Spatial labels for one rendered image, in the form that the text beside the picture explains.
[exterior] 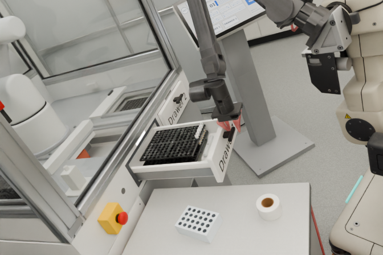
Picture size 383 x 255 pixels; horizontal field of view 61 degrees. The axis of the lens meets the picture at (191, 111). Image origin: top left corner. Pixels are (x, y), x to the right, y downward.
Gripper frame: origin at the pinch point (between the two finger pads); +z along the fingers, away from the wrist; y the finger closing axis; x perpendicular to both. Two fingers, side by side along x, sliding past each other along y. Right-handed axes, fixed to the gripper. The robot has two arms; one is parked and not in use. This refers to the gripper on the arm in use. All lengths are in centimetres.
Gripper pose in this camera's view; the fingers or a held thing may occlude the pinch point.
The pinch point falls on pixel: (234, 130)
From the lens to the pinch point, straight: 116.1
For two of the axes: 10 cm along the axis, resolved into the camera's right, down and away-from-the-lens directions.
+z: 3.6, 8.1, 4.6
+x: -2.8, 5.7, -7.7
